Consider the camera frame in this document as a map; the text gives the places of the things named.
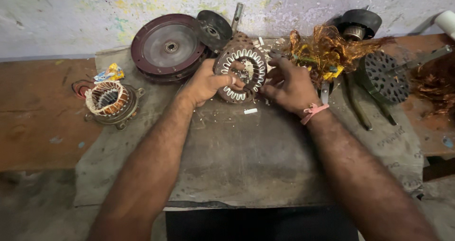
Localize person's left hand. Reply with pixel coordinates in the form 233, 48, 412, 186
181, 58, 246, 108

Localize person's right hand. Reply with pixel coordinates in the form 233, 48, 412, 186
259, 58, 320, 116

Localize round fan stator core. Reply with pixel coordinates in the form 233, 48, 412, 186
213, 44, 268, 104

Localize pink wrist thread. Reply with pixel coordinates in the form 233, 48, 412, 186
300, 103, 330, 126

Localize maroon fan motor cover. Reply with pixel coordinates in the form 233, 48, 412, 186
130, 14, 208, 84

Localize dark fan motor cover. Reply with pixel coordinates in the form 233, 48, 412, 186
194, 9, 233, 52

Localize metal shaft rod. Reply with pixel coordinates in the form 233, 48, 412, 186
231, 2, 245, 35

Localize grey cloth work mat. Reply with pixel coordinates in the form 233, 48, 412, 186
73, 38, 426, 209

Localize black fan rotor with shaft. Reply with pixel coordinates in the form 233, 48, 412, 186
336, 6, 382, 42

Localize wound copper motor stator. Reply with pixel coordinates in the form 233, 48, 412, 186
84, 80, 146, 131

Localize crumpled yellow blue wrapper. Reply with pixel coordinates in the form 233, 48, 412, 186
93, 63, 125, 84

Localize perforated metal motor cap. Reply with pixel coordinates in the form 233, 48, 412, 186
363, 45, 453, 104

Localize wooden workbench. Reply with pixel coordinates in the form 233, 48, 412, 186
0, 33, 455, 173

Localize white plastic pipe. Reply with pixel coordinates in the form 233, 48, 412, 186
434, 10, 455, 41

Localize tangle of copper wire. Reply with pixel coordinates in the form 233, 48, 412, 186
284, 24, 396, 86

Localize pliers with dark handles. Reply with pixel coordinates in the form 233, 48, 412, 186
320, 73, 399, 131

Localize red and black wires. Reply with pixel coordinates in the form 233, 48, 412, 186
71, 79, 96, 100

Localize heap of copper wire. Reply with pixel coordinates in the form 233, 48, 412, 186
409, 53, 455, 116

